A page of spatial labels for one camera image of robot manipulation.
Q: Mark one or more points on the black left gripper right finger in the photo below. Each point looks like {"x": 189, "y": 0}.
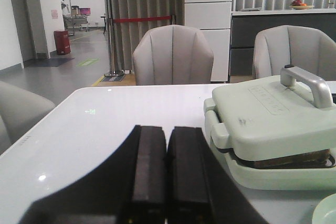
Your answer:
{"x": 199, "y": 190}

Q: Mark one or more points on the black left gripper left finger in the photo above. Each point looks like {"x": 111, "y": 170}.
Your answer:
{"x": 128, "y": 187}

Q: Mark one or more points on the breakfast maker hinged lid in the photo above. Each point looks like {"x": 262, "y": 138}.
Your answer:
{"x": 272, "y": 117}

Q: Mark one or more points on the bread slice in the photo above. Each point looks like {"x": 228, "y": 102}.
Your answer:
{"x": 316, "y": 159}

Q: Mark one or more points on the green breakfast maker base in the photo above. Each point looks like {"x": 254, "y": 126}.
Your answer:
{"x": 266, "y": 179}

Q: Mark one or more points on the light green round plate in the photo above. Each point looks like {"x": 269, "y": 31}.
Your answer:
{"x": 324, "y": 212}

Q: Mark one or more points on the grey chair at left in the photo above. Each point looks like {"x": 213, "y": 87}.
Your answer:
{"x": 20, "y": 111}

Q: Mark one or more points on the left grey upholstered chair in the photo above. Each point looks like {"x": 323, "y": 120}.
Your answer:
{"x": 173, "y": 54}

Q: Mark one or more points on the grey upholstered chair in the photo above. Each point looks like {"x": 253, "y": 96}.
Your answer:
{"x": 304, "y": 47}
{"x": 173, "y": 54}

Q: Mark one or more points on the red trash bin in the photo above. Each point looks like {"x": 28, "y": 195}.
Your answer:
{"x": 62, "y": 42}

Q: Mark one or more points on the dark grey counter cabinet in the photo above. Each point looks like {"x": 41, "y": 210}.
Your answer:
{"x": 246, "y": 27}

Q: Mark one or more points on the red barrier belt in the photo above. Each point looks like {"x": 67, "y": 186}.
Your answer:
{"x": 147, "y": 19}

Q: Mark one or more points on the right grey upholstered chair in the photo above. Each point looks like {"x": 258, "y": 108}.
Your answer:
{"x": 304, "y": 47}

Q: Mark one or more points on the white refrigerator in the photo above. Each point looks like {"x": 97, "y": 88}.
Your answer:
{"x": 213, "y": 18}

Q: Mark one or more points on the fruit plate on counter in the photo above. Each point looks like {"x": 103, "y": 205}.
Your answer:
{"x": 300, "y": 5}

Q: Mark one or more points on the silver stanchion post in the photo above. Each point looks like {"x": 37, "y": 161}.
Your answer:
{"x": 114, "y": 66}

